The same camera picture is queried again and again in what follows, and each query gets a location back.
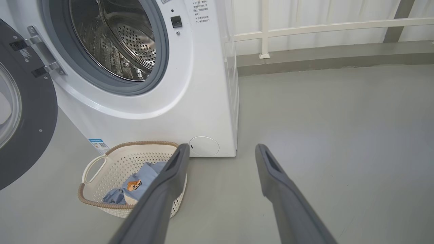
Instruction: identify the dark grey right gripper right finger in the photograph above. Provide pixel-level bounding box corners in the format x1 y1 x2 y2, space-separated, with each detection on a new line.
255 144 338 244

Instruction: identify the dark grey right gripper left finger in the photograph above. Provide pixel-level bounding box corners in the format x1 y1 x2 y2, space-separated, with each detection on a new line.
108 143 190 244

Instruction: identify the dark round glass washer door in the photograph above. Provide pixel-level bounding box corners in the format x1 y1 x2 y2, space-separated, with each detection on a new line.
0 19 58 191

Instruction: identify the white front-load washing machine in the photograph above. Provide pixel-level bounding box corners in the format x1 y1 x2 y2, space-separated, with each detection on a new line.
0 0 239 158

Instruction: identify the cream perforated laundry basket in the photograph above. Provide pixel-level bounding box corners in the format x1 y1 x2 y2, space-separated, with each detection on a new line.
78 141 188 218

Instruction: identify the white metal railing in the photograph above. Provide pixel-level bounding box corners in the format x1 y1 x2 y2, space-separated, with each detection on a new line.
225 0 434 60

